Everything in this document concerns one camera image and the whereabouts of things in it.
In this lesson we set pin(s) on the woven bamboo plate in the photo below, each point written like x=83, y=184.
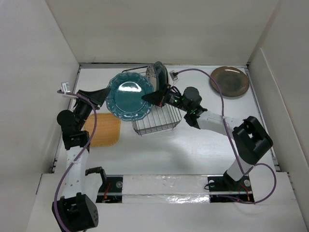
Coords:
x=107, y=131

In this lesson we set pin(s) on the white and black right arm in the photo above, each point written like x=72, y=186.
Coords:
x=248, y=138

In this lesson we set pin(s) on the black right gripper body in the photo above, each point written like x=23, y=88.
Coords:
x=174, y=99

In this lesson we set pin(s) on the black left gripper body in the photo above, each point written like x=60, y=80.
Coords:
x=83, y=108

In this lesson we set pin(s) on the mint green flower plate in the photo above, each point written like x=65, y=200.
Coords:
x=167, y=77

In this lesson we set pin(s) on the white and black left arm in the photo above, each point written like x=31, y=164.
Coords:
x=74, y=206

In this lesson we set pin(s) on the grey wire dish rack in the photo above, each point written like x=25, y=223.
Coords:
x=159, y=119

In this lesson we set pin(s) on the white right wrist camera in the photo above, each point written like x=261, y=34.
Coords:
x=174, y=75

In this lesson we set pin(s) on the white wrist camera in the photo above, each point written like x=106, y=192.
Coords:
x=65, y=88
x=174, y=75

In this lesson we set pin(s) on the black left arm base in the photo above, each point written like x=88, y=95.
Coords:
x=108, y=188

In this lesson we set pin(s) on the teal scalloped plate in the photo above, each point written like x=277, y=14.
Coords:
x=125, y=97

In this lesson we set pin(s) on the grey-blue round plate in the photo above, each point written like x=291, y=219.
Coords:
x=161, y=73

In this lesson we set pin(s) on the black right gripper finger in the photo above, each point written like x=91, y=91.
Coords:
x=163, y=90
x=157, y=101

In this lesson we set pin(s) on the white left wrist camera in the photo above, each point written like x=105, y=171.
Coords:
x=65, y=88

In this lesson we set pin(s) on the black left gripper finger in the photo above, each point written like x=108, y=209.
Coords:
x=97, y=102
x=101, y=93

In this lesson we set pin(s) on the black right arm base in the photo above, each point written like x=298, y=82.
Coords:
x=222, y=190

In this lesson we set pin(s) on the blue floral white plate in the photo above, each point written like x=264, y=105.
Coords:
x=152, y=76

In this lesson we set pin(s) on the silver mounting rail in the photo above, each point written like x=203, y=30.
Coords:
x=165, y=189

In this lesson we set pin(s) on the brown speckled plate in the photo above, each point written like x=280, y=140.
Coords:
x=232, y=81

